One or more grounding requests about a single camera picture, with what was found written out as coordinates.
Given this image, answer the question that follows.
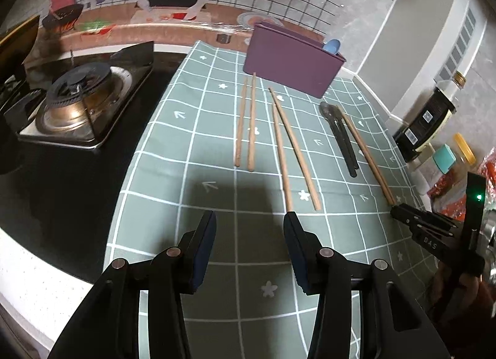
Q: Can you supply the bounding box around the yellow lid jar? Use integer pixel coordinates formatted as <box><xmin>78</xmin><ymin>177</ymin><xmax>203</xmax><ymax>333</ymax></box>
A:
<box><xmin>451</xmin><ymin>133</ymin><xmax>476</xmax><ymax>168</ymax></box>

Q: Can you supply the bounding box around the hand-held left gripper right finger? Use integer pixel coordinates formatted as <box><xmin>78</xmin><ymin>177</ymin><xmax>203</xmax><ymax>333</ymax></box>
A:
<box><xmin>284</xmin><ymin>212</ymin><xmax>452</xmax><ymax>359</ymax></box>

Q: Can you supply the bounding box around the dark sauce bottle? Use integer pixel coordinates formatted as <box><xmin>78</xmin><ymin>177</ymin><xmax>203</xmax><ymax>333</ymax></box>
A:
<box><xmin>392</xmin><ymin>71</ymin><xmax>467</xmax><ymax>163</ymax></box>

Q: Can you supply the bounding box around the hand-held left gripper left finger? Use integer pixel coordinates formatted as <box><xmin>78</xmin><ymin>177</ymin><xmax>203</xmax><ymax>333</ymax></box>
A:
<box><xmin>48</xmin><ymin>211</ymin><xmax>217</xmax><ymax>359</ymax></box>

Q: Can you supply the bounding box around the dark cookware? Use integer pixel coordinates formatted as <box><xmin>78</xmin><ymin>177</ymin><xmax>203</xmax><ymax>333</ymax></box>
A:
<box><xmin>0</xmin><ymin>16</ymin><xmax>41</xmax><ymax>84</ymax></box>

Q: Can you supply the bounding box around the person's right hand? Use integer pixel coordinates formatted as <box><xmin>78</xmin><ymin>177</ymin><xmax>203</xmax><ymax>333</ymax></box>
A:
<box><xmin>436</xmin><ymin>264</ymin><xmax>496</xmax><ymax>329</ymax></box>

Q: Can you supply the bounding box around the green checkered table cloth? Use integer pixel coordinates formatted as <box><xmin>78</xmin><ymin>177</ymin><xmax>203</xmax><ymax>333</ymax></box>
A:
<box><xmin>104</xmin><ymin>40</ymin><xmax>438</xmax><ymax>359</ymax></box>

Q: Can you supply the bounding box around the gas stove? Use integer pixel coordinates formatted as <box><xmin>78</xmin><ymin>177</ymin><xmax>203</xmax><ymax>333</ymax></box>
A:
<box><xmin>0</xmin><ymin>42</ymin><xmax>192</xmax><ymax>284</ymax></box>

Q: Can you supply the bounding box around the wall vent grille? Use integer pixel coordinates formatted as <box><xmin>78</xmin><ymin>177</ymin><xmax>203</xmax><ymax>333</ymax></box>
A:
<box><xmin>439</xmin><ymin>6</ymin><xmax>476</xmax><ymax>81</ymax></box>

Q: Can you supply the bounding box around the purple utensil holder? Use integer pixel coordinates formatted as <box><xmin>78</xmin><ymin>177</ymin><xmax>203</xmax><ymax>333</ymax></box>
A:
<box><xmin>243</xmin><ymin>22</ymin><xmax>347</xmax><ymax>99</ymax></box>

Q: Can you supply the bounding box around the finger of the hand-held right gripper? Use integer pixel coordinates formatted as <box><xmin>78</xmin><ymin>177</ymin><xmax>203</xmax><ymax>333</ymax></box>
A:
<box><xmin>390</xmin><ymin>203</ymin><xmax>458</xmax><ymax>228</ymax></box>
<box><xmin>410</xmin><ymin>224</ymin><xmax>457</xmax><ymax>238</ymax></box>

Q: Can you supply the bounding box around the black fork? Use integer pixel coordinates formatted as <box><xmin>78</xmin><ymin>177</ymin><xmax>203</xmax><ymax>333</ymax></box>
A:
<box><xmin>332</xmin><ymin>109</ymin><xmax>360</xmax><ymax>170</ymax></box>

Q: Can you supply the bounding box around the teal lid jar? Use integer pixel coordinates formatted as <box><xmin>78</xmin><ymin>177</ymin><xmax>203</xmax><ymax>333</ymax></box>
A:
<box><xmin>411</xmin><ymin>144</ymin><xmax>456</xmax><ymax>189</ymax></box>

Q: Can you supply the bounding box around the red snack packet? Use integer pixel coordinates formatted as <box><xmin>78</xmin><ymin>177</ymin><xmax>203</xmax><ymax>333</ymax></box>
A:
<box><xmin>426</xmin><ymin>149</ymin><xmax>496</xmax><ymax>224</ymax></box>

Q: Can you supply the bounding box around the black spoon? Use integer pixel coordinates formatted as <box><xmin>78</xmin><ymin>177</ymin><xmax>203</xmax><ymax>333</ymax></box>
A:
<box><xmin>320</xmin><ymin>102</ymin><xmax>358</xmax><ymax>178</ymax></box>

